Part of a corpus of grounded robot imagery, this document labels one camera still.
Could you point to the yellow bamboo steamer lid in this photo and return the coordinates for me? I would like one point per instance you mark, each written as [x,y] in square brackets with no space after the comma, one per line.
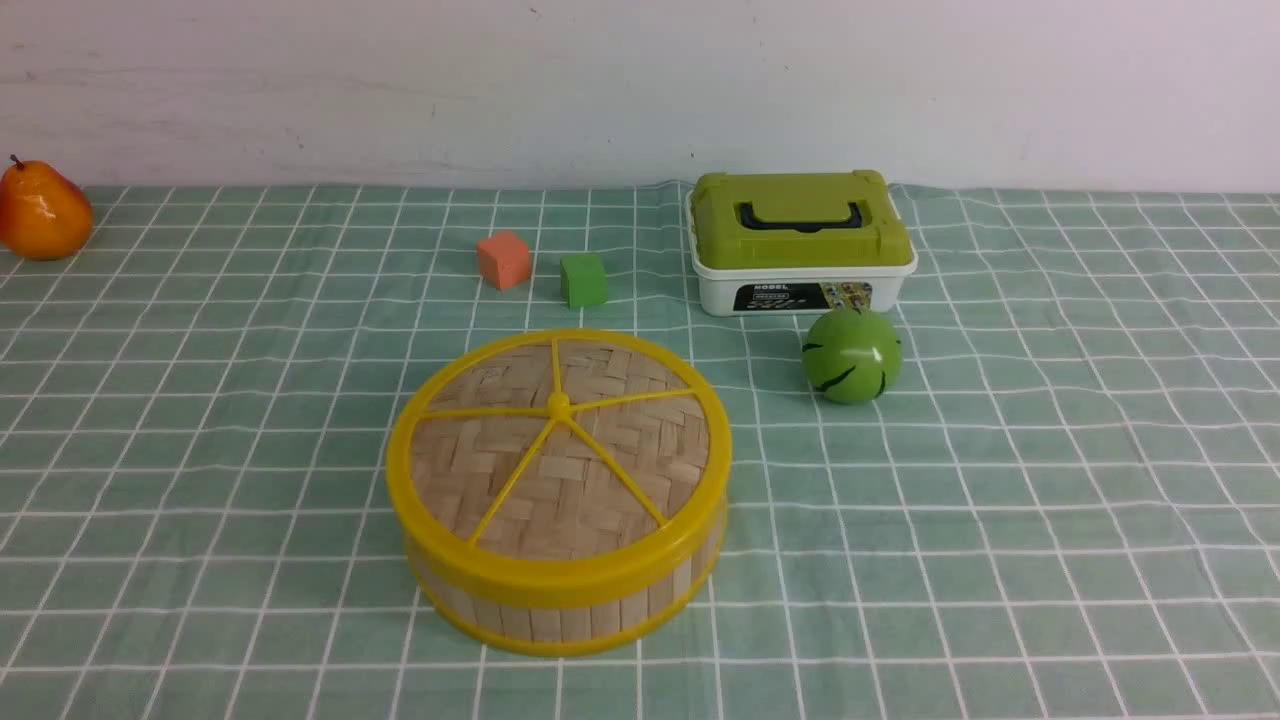
[563,468]

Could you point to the yellow bamboo steamer basket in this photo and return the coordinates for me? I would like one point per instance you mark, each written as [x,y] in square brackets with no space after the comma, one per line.
[575,630]

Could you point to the green foam cube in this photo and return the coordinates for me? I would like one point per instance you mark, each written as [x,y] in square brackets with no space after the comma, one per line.
[584,282]

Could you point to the orange foam cube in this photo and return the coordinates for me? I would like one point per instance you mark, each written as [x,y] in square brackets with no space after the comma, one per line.
[504,260]

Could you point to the green lidded white storage box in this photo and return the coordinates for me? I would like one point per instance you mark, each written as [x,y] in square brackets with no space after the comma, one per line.
[798,243]

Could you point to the green toy watermelon ball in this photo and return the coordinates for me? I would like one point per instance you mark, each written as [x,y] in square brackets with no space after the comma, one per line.
[852,356]

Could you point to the green checkered tablecloth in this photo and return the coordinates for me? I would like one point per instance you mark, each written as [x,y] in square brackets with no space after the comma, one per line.
[1066,507]

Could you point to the orange toy pear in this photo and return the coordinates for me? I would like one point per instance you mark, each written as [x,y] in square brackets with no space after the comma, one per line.
[44,216]

